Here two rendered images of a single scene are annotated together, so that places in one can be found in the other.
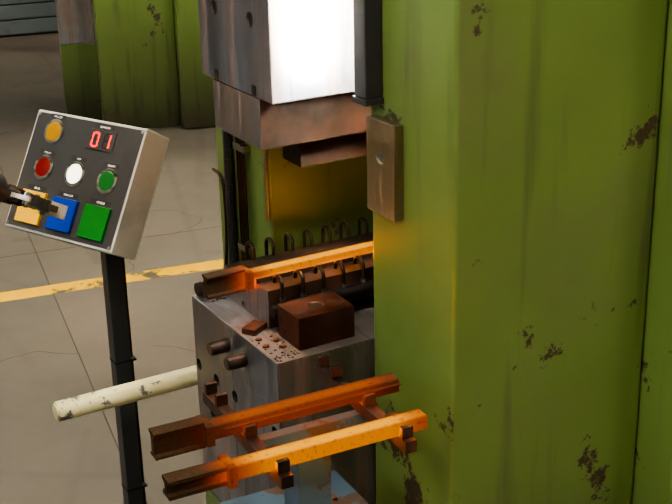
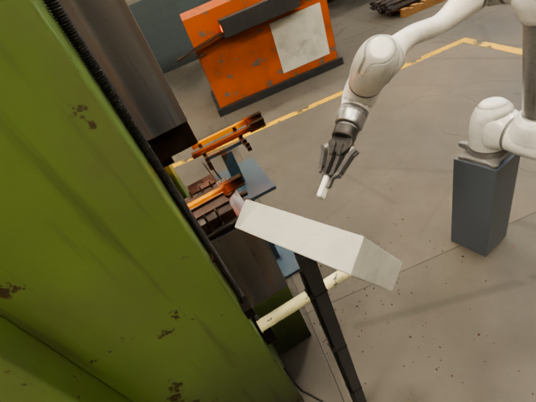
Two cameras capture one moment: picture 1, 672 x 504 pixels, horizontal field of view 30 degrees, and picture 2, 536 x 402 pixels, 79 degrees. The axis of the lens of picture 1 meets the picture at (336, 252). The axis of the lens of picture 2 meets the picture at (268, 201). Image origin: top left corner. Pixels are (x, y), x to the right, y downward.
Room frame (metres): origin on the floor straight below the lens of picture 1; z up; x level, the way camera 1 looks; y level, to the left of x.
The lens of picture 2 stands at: (3.27, 0.68, 1.69)
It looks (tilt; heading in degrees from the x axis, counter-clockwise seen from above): 37 degrees down; 199
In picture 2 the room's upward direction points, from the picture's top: 23 degrees counter-clockwise
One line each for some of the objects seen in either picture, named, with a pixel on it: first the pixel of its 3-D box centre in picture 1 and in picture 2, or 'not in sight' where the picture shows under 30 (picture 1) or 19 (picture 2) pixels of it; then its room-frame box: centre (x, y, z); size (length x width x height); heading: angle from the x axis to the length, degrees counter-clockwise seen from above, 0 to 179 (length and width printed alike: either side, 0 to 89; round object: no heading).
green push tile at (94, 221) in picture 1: (95, 223); not in sight; (2.57, 0.52, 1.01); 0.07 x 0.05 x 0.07; 55
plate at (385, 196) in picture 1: (384, 167); not in sight; (2.08, -0.09, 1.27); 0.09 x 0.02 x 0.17; 30
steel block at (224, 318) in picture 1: (357, 394); (203, 261); (2.35, -0.04, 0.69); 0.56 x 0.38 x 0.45; 120
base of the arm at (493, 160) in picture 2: not in sight; (482, 147); (1.85, 1.29, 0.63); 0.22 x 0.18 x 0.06; 40
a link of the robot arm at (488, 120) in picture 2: not in sight; (492, 123); (1.88, 1.31, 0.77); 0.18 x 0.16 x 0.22; 32
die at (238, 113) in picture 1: (333, 98); (128, 150); (2.39, 0.00, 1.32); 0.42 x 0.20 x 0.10; 120
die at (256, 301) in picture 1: (337, 269); (179, 226); (2.39, 0.00, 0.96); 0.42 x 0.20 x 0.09; 120
